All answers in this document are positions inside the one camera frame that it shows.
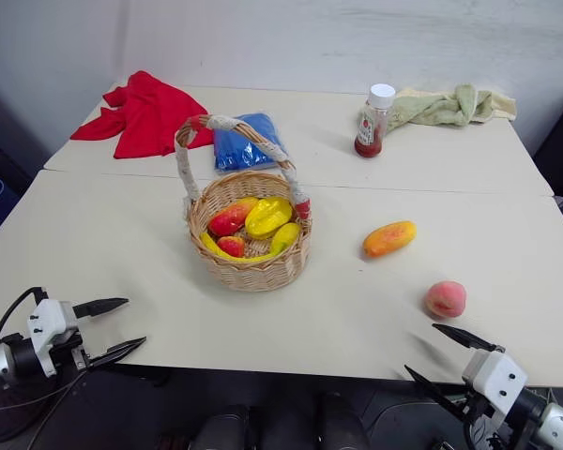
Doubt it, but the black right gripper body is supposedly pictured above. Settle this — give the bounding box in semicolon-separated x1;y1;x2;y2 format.
457;382;503;430

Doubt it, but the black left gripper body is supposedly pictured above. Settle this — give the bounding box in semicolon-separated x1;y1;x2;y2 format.
51;322;94;376

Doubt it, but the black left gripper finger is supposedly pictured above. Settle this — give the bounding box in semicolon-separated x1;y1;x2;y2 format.
71;296;130;320
88;336;148;372

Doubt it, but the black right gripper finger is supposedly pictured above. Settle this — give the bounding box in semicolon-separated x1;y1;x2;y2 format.
403;365;471;424
432;322;507;354

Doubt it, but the pink peach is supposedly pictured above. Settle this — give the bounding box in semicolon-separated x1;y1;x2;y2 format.
425;280;468;321

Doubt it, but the yellow banana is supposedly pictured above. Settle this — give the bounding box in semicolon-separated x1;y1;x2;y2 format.
199;232;278;264

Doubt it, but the orange mango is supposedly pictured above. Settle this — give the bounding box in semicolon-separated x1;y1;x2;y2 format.
362;220;418;260

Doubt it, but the small red apple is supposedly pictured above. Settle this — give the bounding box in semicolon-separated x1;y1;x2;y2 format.
216;235;247;259

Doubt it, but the red and yellow mango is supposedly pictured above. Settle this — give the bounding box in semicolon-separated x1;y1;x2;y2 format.
207;196;260;237

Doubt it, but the yellow starfruit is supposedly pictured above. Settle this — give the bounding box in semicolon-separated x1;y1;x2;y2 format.
244;197;295;241

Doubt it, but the red cloth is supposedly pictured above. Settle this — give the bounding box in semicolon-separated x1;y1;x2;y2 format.
69;69;216;161

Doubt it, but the blue plastic bag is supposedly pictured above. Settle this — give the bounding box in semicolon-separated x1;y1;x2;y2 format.
212;111;289;175

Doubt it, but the pale green towel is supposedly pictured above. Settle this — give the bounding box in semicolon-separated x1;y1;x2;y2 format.
385;82;518;135

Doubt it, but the ketchup bottle with white cap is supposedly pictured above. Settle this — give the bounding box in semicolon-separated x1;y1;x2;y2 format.
354;82;397;159

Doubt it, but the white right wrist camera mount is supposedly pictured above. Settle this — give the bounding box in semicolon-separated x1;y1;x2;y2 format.
461;350;529;427

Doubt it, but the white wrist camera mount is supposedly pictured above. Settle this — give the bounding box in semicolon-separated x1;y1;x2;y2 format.
26;299;80;378
461;350;529;427

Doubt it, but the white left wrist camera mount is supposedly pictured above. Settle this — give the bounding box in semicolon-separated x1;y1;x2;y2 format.
26;299;80;378

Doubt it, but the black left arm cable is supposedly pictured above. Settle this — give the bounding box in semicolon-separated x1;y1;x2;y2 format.
0;286;48;347

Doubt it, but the wicker basket with handle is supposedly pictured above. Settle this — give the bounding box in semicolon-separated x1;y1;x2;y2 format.
175;113;314;293

